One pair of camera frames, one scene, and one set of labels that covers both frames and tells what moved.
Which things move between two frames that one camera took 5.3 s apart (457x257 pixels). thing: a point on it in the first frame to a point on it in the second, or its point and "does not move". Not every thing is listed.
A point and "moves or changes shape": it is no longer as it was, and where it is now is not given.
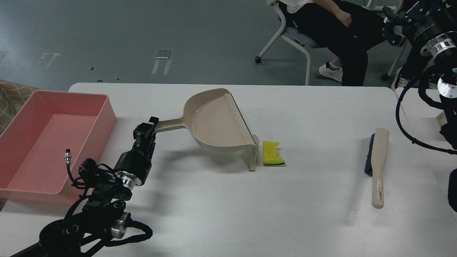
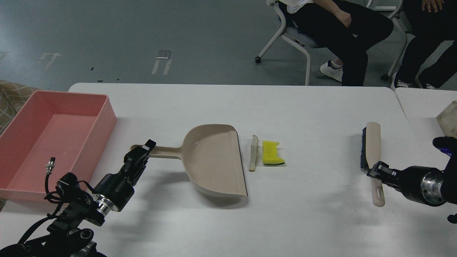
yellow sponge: x=269 y=154 does not move
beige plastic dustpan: x=213 y=118 to x=211 y=154
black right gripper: x=426 y=19 to x=426 y=185
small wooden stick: x=254 y=156 does not move
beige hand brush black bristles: x=376 y=157 moves or changes shape
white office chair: x=294 y=35 does not move
